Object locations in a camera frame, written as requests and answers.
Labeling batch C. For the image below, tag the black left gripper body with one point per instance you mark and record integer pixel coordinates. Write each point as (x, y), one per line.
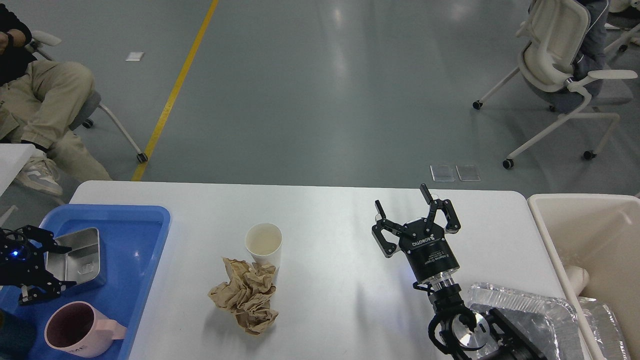
(19, 256)

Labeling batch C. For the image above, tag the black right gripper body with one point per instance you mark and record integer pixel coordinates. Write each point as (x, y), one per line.
(427, 250)

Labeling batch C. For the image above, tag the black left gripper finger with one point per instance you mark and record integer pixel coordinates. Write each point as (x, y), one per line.
(41, 287)
(45, 238)

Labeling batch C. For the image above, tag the stainless steel rectangular tin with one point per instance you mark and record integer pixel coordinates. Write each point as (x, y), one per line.
(85, 263)

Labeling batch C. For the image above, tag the pink mug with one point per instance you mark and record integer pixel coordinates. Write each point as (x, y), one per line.
(78, 328)

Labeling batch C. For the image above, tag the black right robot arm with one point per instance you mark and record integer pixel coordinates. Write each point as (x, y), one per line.
(455, 329)

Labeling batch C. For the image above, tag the blue plastic tray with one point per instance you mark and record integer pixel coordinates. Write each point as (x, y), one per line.
(133, 238)

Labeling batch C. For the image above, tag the white side table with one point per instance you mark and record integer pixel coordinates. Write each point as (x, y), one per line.
(12, 159)

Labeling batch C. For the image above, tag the aluminium foil tray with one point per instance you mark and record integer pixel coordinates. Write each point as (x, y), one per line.
(551, 323)

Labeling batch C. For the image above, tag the white paper cup in bin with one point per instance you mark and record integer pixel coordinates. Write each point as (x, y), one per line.
(578, 278)

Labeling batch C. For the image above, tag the seated person in khaki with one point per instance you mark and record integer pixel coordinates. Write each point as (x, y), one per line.
(39, 100)

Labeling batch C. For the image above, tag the crumpled brown paper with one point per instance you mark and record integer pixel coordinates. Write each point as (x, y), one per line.
(247, 294)

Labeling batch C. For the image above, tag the grey office chair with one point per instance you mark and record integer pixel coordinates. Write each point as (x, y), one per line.
(94, 102)

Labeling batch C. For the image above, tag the white office chair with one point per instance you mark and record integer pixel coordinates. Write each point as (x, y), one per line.
(555, 30)

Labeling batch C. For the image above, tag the seated person in blue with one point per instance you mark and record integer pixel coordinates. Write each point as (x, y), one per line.
(590, 57)

